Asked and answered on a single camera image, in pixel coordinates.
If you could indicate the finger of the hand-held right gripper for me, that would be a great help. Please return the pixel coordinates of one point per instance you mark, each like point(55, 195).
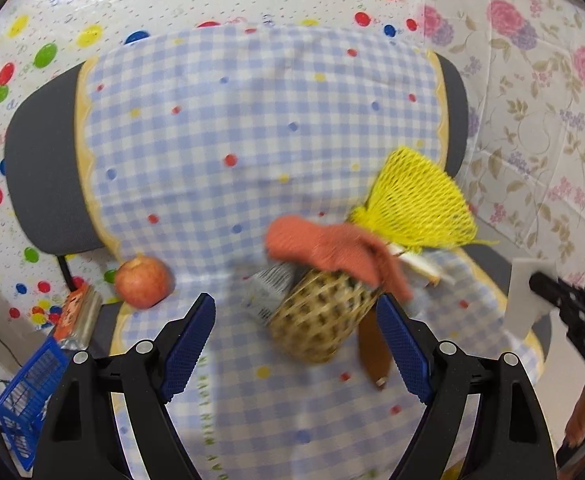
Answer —
point(577, 310)

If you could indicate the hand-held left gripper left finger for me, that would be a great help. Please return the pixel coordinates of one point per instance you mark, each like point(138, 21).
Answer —
point(187, 350)

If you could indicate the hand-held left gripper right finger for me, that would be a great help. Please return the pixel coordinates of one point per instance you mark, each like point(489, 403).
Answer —
point(405, 355)

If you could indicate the white paper piece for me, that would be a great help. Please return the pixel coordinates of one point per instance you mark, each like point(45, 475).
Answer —
point(524, 300)

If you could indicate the woven straw basket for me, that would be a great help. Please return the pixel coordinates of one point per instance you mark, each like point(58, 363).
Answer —
point(317, 320)

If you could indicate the orange cloth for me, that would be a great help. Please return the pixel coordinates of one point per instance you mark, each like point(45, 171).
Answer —
point(332, 245)

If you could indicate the yellow mesh net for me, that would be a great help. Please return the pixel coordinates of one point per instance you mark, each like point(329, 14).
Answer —
point(417, 200)

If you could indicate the brown stick-shaped item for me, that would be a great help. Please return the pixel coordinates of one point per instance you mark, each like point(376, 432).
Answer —
point(372, 355)

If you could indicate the red apple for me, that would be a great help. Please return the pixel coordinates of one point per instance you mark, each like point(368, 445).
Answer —
point(142, 282)

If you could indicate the white and brown wrapper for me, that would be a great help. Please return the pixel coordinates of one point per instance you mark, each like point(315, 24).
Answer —
point(422, 265)

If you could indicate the silver striped snack packet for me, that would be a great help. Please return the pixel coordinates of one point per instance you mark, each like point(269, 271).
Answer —
point(270, 285)

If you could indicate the orange and silver packet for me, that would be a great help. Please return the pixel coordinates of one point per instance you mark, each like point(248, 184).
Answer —
point(75, 315)

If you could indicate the blue plastic basket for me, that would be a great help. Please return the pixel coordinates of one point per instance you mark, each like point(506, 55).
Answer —
point(25, 400)

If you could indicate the floral plastic sheet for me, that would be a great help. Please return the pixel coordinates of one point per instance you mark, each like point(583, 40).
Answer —
point(522, 110)

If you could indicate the grey chair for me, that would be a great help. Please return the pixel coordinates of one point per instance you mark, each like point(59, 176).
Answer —
point(47, 160)

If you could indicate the blue checkered tablecloth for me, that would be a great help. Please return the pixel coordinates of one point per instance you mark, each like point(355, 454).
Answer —
point(222, 110)

